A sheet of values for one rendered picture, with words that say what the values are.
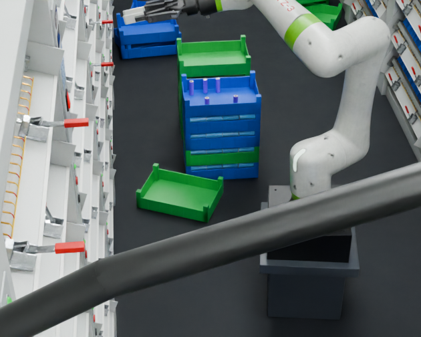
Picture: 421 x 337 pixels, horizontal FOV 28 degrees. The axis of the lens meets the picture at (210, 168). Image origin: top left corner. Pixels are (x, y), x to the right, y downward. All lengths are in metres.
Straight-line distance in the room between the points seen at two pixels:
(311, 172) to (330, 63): 0.41
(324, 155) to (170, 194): 1.00
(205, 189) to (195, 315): 0.69
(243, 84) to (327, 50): 1.17
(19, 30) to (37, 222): 0.25
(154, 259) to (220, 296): 2.50
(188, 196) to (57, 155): 1.94
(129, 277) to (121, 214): 2.84
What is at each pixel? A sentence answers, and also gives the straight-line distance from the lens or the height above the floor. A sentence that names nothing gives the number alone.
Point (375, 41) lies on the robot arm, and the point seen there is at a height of 1.01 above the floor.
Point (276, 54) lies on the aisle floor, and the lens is 4.37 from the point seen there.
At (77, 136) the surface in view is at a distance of 1.90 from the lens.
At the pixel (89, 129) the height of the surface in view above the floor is 0.89.
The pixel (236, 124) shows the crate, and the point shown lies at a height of 0.28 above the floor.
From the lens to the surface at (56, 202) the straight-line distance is 1.42.
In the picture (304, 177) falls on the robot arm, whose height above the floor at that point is 0.56.
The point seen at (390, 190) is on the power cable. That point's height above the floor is 1.86.
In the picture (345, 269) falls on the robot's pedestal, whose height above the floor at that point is 0.28.
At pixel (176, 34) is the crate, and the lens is 4.31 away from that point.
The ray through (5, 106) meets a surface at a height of 1.70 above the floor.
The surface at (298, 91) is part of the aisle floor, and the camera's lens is 4.07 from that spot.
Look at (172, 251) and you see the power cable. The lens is 0.49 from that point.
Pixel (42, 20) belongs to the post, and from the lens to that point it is 1.36.
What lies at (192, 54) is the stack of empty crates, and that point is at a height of 0.32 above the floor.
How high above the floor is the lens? 2.16
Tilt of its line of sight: 37 degrees down
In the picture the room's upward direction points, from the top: straight up
